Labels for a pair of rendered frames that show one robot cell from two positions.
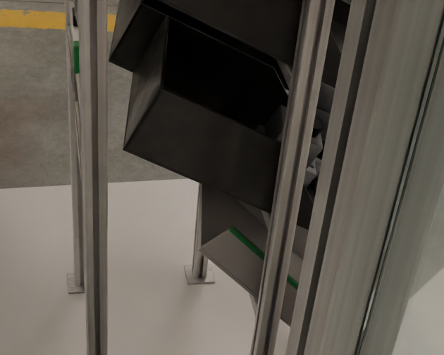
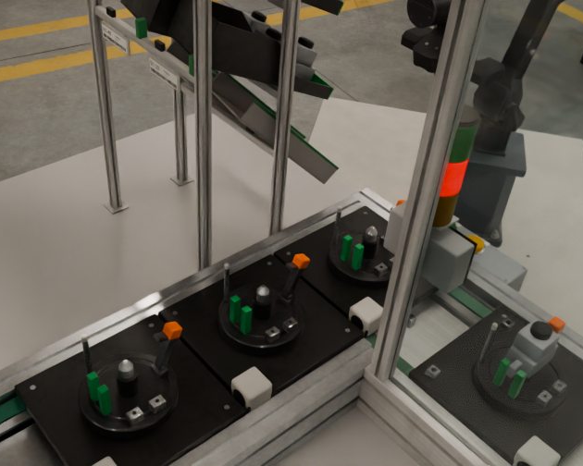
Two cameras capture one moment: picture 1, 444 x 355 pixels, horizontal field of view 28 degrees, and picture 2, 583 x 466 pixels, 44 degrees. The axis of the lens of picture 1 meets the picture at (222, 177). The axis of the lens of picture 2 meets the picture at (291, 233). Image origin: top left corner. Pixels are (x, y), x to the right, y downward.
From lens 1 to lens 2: 0.57 m
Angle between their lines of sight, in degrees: 23
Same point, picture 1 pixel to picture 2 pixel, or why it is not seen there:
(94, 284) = (205, 146)
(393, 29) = not seen: outside the picture
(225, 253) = (253, 118)
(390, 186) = not seen: outside the picture
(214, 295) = not seen: hidden behind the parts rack
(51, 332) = (118, 236)
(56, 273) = (96, 206)
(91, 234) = (204, 113)
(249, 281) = (266, 133)
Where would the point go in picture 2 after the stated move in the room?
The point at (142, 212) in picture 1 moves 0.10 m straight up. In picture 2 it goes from (122, 159) to (118, 122)
